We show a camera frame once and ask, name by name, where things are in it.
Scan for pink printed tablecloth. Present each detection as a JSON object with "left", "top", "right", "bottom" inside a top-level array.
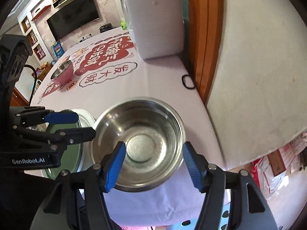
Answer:
[{"left": 31, "top": 28, "right": 224, "bottom": 226}]

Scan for pink steel bowl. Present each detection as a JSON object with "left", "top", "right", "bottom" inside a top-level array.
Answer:
[{"left": 50, "top": 60, "right": 74, "bottom": 85}]

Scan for red white plastic bag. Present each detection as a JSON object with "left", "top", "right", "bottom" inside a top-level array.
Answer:
[{"left": 251, "top": 156, "right": 289, "bottom": 200}]

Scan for white wall shelf unit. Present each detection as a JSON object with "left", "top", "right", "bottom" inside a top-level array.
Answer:
[{"left": 17, "top": 5, "right": 55, "bottom": 65}]

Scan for green glass plate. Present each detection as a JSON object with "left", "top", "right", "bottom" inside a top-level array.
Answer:
[{"left": 41, "top": 121, "right": 83, "bottom": 180}]

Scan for white countertop sterilizer appliance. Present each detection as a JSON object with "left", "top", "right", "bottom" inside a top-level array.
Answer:
[{"left": 126, "top": 0, "right": 185, "bottom": 60}]

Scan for blue snack box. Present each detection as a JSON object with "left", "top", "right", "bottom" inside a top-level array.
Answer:
[{"left": 51, "top": 41, "right": 64, "bottom": 59}]

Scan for black hair tie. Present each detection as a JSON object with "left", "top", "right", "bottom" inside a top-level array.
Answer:
[{"left": 181, "top": 75, "right": 196, "bottom": 90}]

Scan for green tissue box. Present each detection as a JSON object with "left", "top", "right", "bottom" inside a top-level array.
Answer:
[{"left": 121, "top": 21, "right": 127, "bottom": 30}]

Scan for wooden tv cabinet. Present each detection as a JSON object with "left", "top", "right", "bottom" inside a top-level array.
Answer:
[{"left": 15, "top": 61, "right": 53, "bottom": 102}]

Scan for orange wooden sliding door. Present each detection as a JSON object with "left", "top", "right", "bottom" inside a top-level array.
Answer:
[{"left": 188, "top": 0, "right": 224, "bottom": 104}]

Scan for white plate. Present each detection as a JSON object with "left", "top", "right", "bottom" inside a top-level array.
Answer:
[{"left": 40, "top": 108, "right": 96, "bottom": 179}]

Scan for black wall television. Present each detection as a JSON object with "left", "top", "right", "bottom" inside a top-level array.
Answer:
[{"left": 47, "top": 0, "right": 99, "bottom": 41}]

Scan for large stainless steel bowl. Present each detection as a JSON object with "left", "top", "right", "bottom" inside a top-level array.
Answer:
[{"left": 89, "top": 97, "right": 186, "bottom": 192}]

